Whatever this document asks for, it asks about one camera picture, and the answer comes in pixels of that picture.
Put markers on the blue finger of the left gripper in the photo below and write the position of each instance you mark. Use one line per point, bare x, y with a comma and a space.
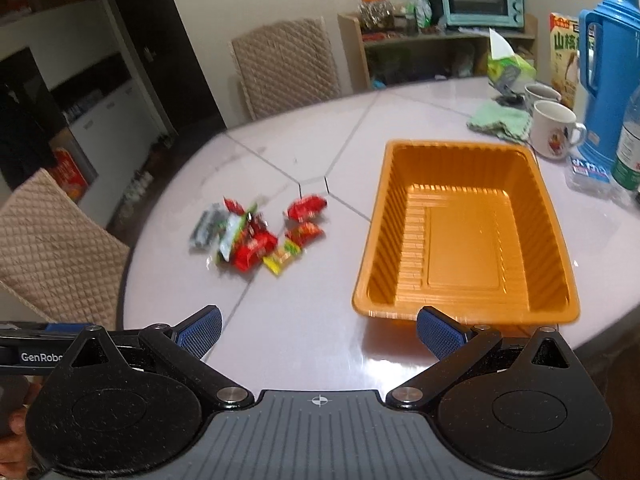
66, 328

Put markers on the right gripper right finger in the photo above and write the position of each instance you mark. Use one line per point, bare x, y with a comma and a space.
458, 350

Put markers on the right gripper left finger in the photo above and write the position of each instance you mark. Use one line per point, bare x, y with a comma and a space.
180, 350

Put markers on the black sesame snack packet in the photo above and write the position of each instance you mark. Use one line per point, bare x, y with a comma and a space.
209, 225

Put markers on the white green snack pouch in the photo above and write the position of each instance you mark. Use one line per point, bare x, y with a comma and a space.
232, 234

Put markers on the yellow candy packet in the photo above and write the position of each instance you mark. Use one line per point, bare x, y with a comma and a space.
281, 257

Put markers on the dark red candy wrapper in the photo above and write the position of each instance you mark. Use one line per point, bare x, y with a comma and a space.
255, 243

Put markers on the small red candy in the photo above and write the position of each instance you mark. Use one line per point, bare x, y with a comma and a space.
234, 207

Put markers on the red patterned snack packet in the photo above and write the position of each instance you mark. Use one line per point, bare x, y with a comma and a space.
304, 234

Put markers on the large red snack bag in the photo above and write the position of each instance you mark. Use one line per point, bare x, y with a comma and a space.
305, 208

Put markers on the person's left hand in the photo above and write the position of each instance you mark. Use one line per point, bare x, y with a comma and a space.
15, 450

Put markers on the near quilted beige chair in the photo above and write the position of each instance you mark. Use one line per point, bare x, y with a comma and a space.
55, 259

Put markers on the quilted beige chair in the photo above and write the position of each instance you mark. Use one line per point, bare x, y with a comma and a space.
55, 259
284, 66

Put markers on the orange plastic tray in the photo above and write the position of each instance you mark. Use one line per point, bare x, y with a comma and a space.
469, 229

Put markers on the red gift box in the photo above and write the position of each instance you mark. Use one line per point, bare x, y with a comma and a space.
73, 171

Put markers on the white cabinet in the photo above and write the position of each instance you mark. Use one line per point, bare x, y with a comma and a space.
116, 136

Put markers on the clear plastic tissue packet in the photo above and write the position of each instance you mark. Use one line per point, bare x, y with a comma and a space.
594, 180

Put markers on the green cleaning cloth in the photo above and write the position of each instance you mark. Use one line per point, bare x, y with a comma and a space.
506, 123

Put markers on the white cartoon mug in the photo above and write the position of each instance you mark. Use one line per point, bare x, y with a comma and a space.
555, 130

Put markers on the green label water bottle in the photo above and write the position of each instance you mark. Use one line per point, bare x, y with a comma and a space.
626, 168

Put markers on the patterned white mug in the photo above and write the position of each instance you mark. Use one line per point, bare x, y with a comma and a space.
534, 92

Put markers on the green tissue pack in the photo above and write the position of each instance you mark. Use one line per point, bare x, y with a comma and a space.
507, 71

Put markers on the wooden shelf unit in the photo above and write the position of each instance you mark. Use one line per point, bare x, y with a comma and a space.
391, 58

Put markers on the far quilted beige chair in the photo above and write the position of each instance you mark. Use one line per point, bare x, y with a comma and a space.
284, 66

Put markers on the walnut drink box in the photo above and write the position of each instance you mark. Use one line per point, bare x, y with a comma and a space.
564, 56

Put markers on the glass jar orange lid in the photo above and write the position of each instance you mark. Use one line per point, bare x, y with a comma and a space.
376, 15

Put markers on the blue thermos jug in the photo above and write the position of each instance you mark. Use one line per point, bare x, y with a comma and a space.
608, 47

